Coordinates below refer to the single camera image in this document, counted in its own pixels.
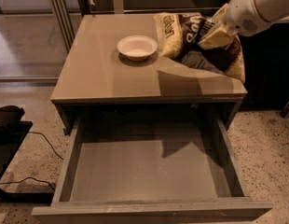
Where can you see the open grey top drawer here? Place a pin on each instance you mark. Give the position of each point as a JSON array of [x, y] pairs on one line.
[[158, 172]]

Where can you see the white paper bowl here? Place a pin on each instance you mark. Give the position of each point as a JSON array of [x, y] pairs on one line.
[[137, 47]]

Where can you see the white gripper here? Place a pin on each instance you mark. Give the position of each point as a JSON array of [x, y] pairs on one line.
[[242, 14]]

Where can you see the brown chip bag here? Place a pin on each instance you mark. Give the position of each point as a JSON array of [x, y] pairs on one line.
[[180, 39]]

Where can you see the black stand base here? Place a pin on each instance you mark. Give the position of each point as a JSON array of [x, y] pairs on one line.
[[12, 133]]

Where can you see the small dark floor object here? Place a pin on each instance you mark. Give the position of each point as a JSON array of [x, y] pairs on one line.
[[285, 112]]

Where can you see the grey cabinet with counter top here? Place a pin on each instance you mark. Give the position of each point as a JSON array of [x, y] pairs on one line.
[[95, 73]]

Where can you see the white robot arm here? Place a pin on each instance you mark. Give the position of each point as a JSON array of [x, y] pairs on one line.
[[273, 10]]

